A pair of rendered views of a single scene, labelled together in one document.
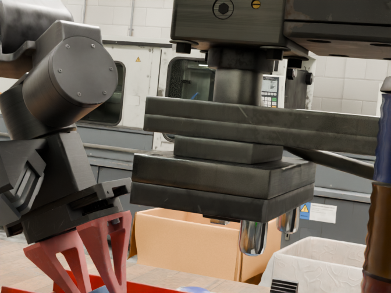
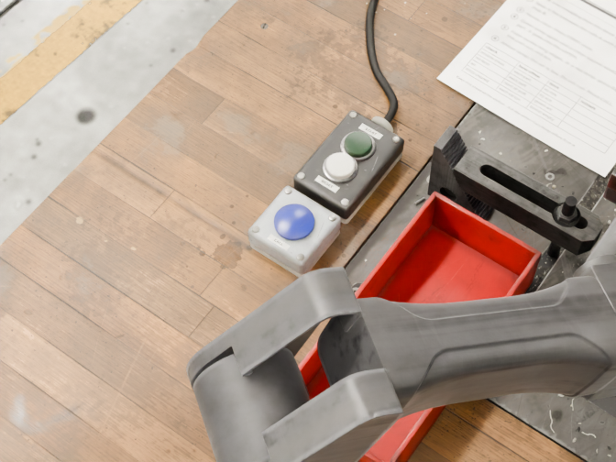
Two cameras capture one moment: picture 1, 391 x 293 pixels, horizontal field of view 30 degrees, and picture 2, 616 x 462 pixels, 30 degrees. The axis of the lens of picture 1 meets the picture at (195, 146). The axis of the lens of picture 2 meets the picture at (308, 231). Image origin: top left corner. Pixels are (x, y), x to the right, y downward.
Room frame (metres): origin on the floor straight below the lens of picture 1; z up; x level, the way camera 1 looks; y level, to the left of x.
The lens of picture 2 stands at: (0.75, 0.52, 1.91)
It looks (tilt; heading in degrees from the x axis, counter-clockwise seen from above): 60 degrees down; 289
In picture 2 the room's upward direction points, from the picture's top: 2 degrees counter-clockwise
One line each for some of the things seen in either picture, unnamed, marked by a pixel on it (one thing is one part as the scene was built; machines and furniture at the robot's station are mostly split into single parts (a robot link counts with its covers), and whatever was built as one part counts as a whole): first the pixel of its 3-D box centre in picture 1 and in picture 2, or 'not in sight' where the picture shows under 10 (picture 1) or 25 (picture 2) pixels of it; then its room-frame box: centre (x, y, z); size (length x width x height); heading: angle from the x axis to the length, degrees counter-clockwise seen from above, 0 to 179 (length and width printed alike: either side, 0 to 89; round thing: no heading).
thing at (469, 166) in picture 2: not in sight; (525, 207); (0.73, -0.09, 0.95); 0.15 x 0.03 x 0.10; 161
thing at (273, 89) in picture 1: (272, 102); not in sight; (5.13, -0.51, 1.27); 0.23 x 0.18 x 0.38; 157
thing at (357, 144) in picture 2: not in sight; (357, 148); (0.91, -0.12, 0.93); 0.03 x 0.03 x 0.02
